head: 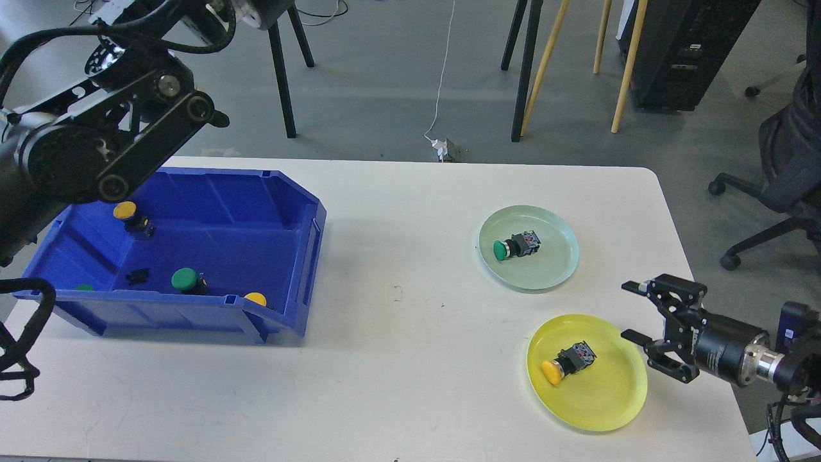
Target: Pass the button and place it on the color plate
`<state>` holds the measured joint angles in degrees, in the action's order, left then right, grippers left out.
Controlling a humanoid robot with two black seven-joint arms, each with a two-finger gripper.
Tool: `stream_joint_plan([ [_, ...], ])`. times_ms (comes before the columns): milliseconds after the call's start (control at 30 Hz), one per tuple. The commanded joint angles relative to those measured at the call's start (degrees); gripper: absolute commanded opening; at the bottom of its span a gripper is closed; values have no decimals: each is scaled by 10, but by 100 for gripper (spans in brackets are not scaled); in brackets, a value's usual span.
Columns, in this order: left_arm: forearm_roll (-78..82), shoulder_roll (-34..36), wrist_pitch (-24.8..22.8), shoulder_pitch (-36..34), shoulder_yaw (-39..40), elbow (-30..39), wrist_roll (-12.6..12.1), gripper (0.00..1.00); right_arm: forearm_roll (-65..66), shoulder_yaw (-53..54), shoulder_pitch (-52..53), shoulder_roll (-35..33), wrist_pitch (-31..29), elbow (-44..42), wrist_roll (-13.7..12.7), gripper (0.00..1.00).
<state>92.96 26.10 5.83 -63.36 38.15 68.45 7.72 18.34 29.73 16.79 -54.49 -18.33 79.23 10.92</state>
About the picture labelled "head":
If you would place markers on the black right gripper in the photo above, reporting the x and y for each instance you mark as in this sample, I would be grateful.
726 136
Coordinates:
695 340

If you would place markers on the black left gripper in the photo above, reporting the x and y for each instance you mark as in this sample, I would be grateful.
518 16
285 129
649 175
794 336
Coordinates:
262 15

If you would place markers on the yellow push button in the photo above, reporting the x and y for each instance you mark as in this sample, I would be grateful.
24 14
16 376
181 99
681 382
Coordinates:
135 223
568 361

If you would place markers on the green push button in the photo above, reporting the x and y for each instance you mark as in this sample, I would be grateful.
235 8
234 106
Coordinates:
189 282
518 245

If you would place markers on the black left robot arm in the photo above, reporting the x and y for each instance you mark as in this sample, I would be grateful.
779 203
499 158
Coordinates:
103 137

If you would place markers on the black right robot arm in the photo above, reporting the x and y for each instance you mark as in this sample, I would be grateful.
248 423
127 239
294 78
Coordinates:
793 368

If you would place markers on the yellow plate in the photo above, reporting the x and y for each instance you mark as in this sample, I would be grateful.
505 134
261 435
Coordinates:
605 396

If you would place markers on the light green plate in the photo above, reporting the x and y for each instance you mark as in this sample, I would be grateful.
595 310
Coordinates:
555 260

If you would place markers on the yellow push button front edge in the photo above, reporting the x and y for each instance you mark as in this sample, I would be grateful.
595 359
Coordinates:
259 299

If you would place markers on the black office chair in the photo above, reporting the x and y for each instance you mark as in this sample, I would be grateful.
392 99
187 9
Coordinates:
789 146

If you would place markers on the white plug adapter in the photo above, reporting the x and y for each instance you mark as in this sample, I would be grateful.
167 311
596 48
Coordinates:
447 151

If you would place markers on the blue plastic storage bin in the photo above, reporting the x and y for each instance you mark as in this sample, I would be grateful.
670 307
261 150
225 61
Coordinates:
243 230

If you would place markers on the black tripod right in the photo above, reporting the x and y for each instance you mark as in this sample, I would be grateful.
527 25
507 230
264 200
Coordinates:
526 18

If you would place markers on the black computer case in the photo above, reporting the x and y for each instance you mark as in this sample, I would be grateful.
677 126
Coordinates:
682 47

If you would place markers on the small black part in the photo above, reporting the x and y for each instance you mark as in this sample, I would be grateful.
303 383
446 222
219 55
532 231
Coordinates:
138 276

